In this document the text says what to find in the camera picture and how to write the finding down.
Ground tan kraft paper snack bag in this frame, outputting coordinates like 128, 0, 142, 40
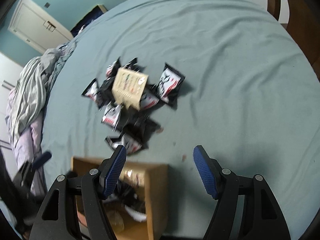
112, 68, 149, 111

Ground snack packet inside box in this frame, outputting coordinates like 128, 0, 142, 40
103, 180, 147, 223

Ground snack packet near box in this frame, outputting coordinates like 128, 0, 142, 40
105, 134, 144, 155

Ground brown cardboard box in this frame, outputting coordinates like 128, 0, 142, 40
71, 156, 169, 240

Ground grey striped crumpled blanket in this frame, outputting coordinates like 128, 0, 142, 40
4, 41, 78, 193

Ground snack packet left of pile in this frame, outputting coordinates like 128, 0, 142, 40
81, 78, 104, 109

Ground snack packet of pile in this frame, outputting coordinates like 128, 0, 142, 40
156, 63, 185, 107
81, 78, 104, 109

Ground snack packet right of pile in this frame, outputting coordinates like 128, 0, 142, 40
156, 63, 185, 107

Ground white wardrobe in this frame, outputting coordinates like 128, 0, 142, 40
0, 52, 25, 181

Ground white door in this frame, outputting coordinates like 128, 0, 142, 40
8, 0, 73, 54

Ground dark blue framed picture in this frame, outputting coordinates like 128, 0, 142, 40
71, 5, 107, 37

